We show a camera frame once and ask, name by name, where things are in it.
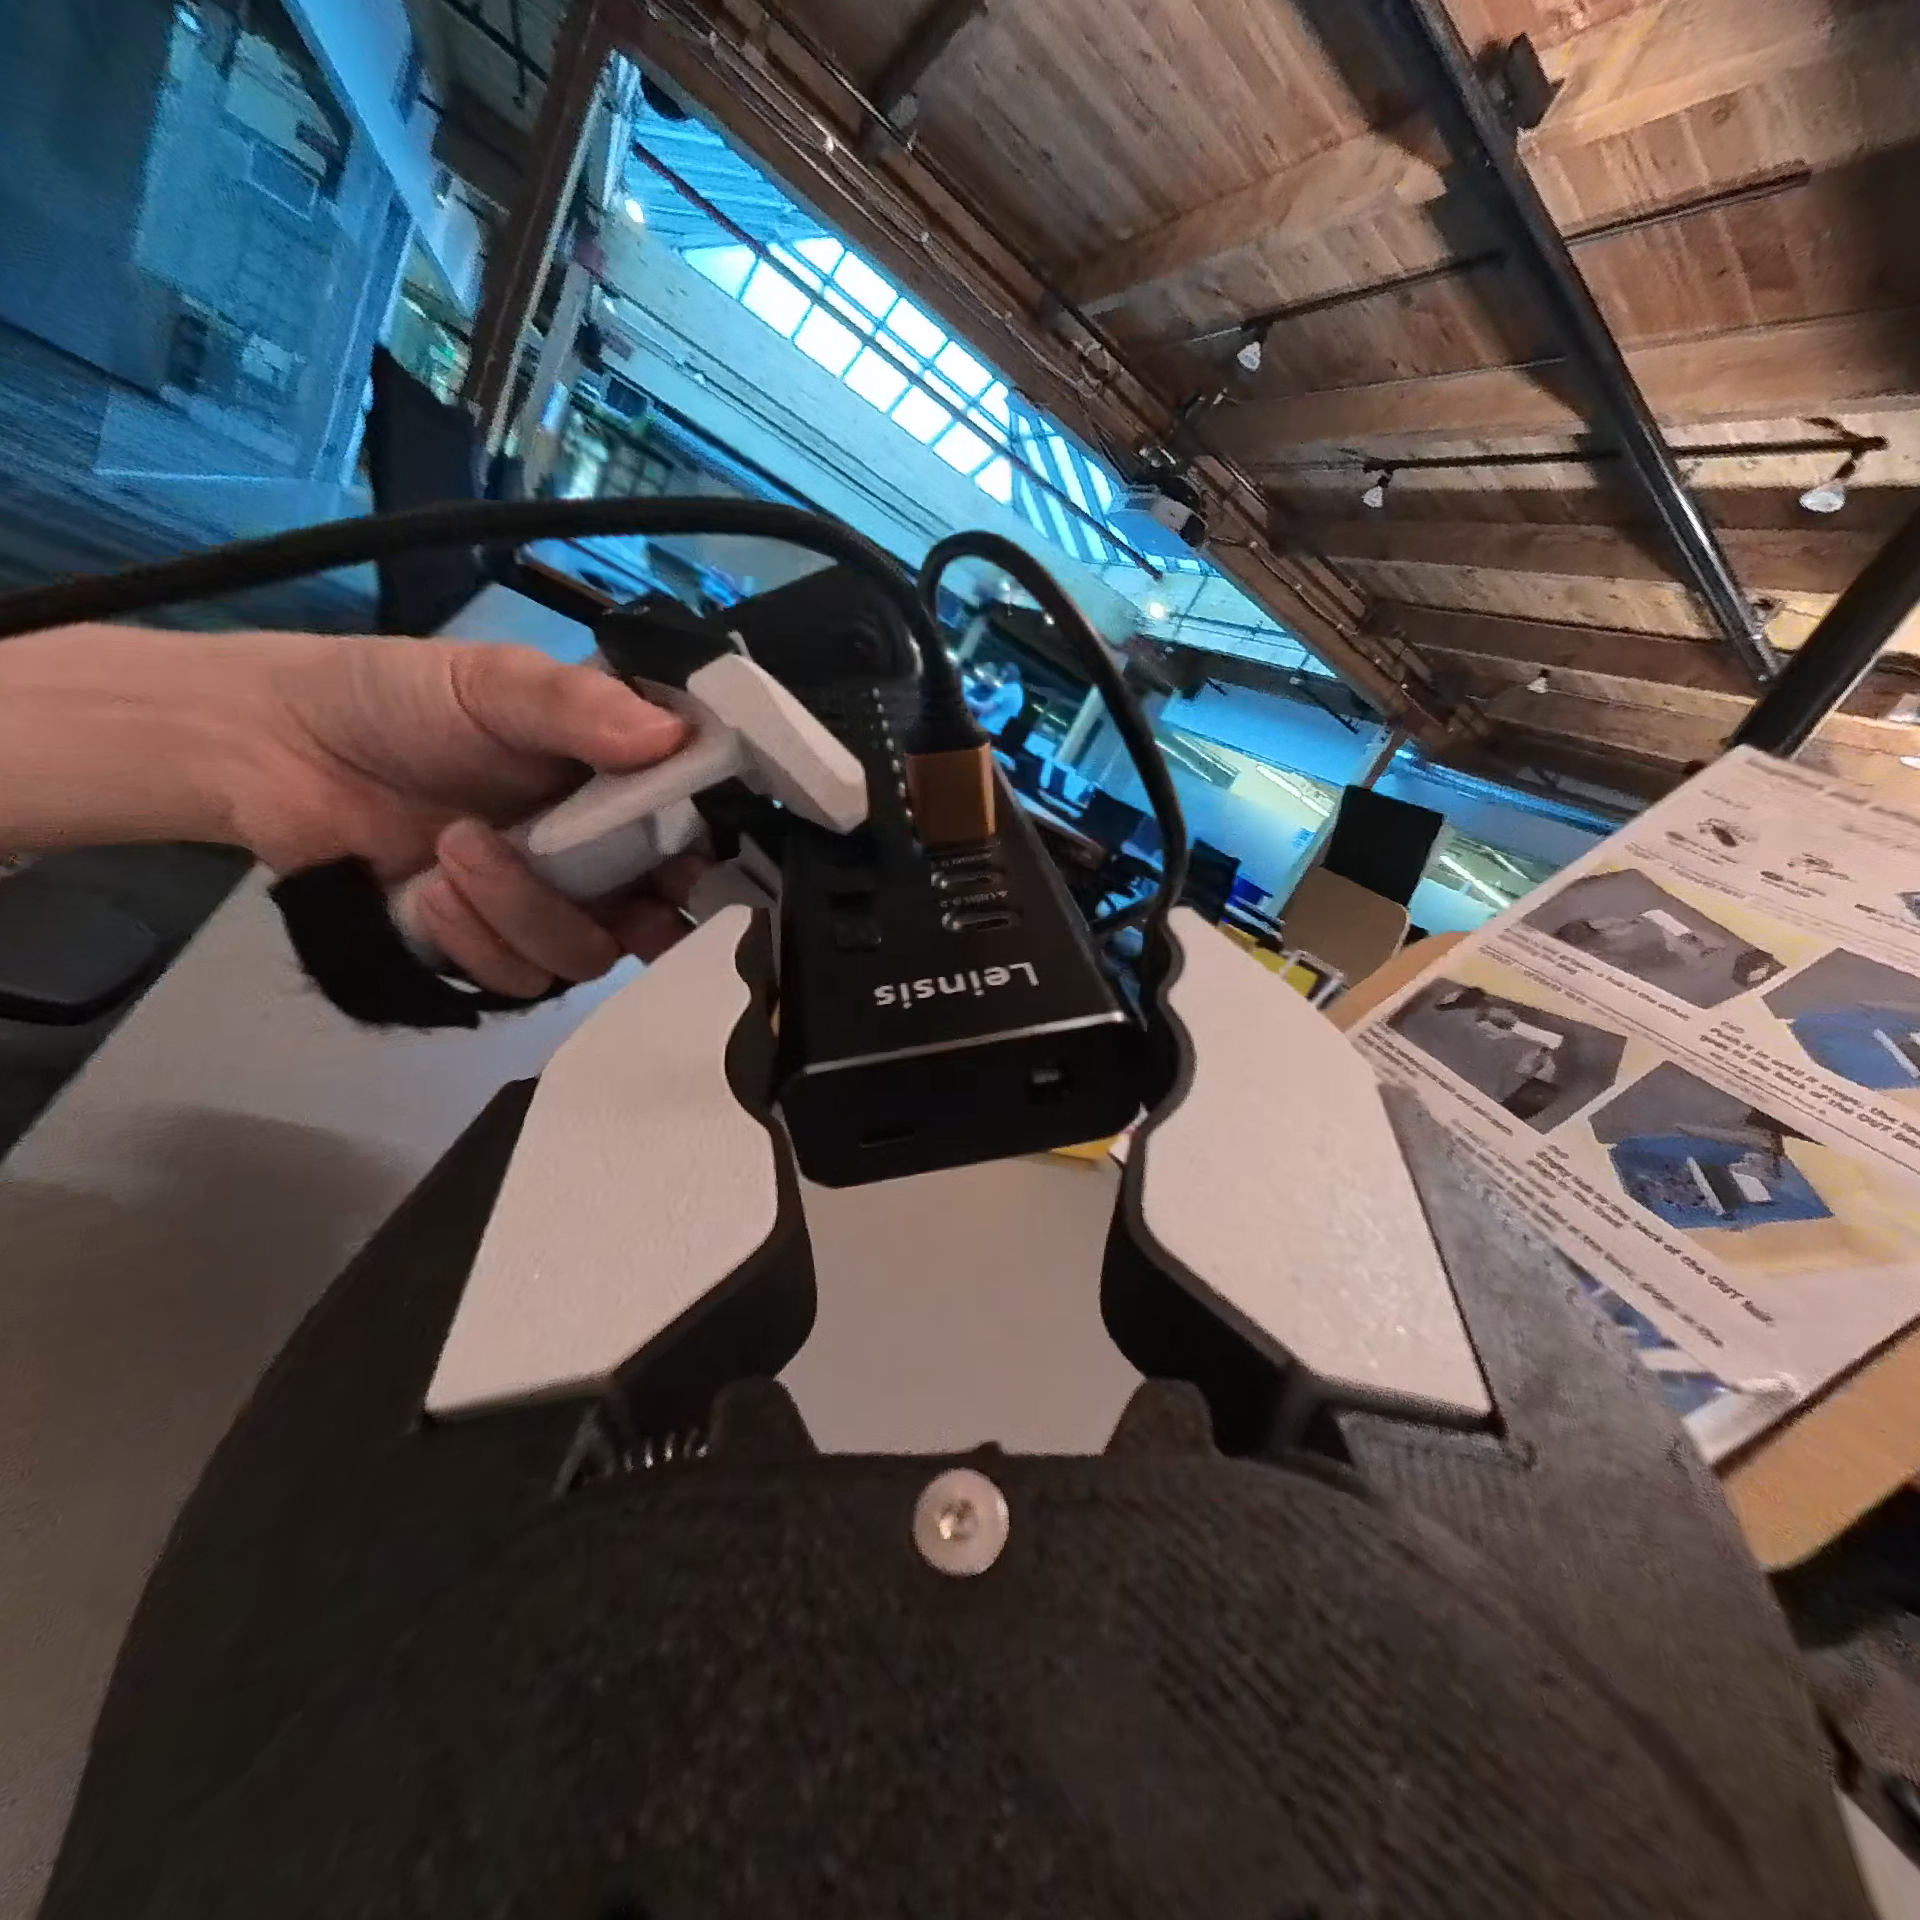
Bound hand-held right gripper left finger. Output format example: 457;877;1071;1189
426;905;824;1424

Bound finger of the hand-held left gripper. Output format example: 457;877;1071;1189
683;657;874;836

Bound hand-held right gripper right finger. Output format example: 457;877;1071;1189
1104;905;1498;1462

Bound red black USB-A cable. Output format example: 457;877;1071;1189
0;501;1193;943

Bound yellow plastic bin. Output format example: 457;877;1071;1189
1052;918;1344;1169

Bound black usb hub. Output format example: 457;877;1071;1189
770;672;1149;1189

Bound person's left forearm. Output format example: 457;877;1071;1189
0;622;227;861

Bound person's left hand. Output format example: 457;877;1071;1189
198;624;700;998

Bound tan cardboard box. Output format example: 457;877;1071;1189
1280;865;1409;979

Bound black monitor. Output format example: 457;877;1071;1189
1326;785;1445;909

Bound printed instruction sheet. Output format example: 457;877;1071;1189
1350;743;1920;1462

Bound black office chair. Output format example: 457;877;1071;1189
364;348;488;637

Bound black chair armrest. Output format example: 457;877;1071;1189
0;865;163;1023

